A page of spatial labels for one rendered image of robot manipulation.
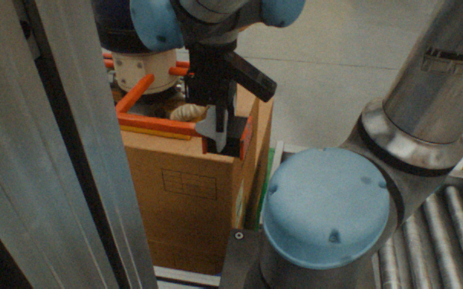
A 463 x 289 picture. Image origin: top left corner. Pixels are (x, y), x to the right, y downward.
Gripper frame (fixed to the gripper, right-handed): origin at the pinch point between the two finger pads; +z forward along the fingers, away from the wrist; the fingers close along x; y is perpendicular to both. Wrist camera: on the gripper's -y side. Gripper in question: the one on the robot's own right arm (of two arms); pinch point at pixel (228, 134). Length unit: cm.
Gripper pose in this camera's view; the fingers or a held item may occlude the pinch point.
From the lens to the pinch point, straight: 71.2
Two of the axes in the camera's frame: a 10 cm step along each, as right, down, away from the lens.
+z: 0.0, 7.8, 6.2
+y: -9.7, -1.5, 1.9
